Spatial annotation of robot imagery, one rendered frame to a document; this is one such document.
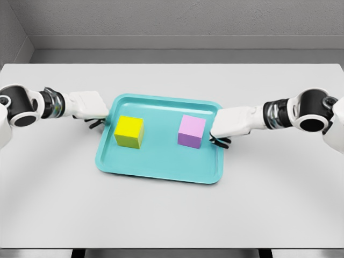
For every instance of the purple cube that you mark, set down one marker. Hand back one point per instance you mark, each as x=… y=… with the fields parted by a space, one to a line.
x=191 y=131

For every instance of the yellow cube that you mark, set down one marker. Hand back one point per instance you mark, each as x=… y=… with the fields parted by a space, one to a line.
x=128 y=131

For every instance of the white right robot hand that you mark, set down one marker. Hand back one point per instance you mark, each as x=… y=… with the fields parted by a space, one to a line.
x=231 y=121

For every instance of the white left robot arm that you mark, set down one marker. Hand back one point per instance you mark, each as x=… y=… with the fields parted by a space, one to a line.
x=32 y=106

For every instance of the teal rectangular tray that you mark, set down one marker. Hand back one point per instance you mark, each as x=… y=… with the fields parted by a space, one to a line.
x=161 y=150

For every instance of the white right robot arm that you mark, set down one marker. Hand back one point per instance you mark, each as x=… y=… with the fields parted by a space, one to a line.
x=303 y=113

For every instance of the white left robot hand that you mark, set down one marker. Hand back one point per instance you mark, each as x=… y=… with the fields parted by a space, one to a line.
x=88 y=105

